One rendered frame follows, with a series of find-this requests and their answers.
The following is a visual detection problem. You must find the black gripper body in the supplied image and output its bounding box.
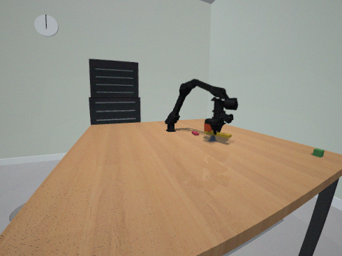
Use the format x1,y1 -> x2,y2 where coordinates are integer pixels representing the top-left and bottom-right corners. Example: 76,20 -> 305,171
205,109 -> 224,125

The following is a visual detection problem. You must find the small green block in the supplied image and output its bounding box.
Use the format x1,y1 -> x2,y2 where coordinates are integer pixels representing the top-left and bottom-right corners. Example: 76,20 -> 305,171
313,148 -> 325,158

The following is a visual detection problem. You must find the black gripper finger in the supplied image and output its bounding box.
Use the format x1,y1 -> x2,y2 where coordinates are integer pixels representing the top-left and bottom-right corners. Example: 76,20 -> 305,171
217,122 -> 226,133
211,124 -> 220,135

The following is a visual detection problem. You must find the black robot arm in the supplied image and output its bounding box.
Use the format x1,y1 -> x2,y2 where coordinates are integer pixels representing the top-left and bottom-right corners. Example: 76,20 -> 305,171
165,79 -> 238,132

